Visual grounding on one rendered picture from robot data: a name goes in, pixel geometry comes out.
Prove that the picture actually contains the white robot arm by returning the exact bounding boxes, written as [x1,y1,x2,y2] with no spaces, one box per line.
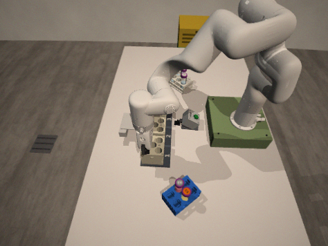
[118,0,302,137]

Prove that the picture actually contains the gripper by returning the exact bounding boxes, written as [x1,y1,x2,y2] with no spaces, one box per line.
[136,129,153,155]

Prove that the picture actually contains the blue tube rack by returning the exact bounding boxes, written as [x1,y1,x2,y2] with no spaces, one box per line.
[162,176,200,216]

